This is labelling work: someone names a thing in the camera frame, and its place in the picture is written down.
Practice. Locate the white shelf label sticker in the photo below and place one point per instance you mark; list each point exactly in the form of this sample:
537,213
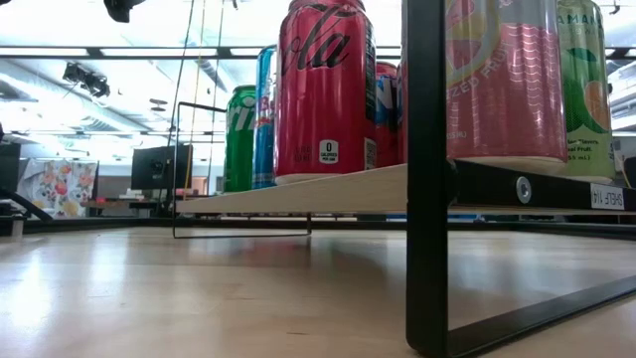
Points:
607,196

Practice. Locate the black ceiling-mounted device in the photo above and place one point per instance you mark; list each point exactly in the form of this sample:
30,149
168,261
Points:
89,82

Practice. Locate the black box-shaped device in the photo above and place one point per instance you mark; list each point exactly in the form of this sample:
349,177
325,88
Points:
9,169

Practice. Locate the orange-red Fanta can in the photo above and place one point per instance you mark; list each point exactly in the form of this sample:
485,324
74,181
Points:
385,124

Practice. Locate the pink grapefruit beverage can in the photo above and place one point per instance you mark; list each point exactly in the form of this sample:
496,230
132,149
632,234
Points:
507,99

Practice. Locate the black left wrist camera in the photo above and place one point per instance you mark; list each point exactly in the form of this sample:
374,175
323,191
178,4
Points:
121,9

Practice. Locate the green Sprite can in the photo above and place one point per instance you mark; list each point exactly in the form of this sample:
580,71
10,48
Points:
238,149

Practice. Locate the red and blue beverage can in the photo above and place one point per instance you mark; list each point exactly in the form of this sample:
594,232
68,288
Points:
263,149

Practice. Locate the red Coca-Cola can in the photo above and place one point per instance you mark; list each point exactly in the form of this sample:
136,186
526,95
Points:
323,99

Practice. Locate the light green calamansi can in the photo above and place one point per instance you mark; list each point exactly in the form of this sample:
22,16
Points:
586,124

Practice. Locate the black computer monitor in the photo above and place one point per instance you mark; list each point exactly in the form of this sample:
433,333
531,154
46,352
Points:
159,166

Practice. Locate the floral patterned cloth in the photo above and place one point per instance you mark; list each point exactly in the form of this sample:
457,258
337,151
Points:
59,189

